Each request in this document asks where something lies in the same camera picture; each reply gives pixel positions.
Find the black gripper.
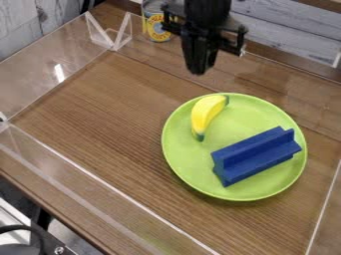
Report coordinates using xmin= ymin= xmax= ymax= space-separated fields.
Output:
xmin=162 ymin=0 xmax=247 ymax=75

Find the yellow toy banana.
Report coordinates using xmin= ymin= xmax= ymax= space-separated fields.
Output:
xmin=190 ymin=95 xmax=229 ymax=141

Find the blue plastic block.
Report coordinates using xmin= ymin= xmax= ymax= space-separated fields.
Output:
xmin=210 ymin=127 xmax=302 ymax=187

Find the green round plate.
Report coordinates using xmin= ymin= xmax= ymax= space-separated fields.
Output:
xmin=162 ymin=93 xmax=307 ymax=201

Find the yellow blue tin can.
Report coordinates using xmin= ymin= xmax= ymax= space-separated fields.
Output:
xmin=142 ymin=0 xmax=171 ymax=43

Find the clear acrylic tray wall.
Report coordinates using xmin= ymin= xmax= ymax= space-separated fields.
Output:
xmin=0 ymin=5 xmax=341 ymax=255

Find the black metal table bracket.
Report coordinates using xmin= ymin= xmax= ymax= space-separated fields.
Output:
xmin=32 ymin=207 xmax=79 ymax=255

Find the black cable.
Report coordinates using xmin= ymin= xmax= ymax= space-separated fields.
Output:
xmin=0 ymin=225 xmax=49 ymax=255

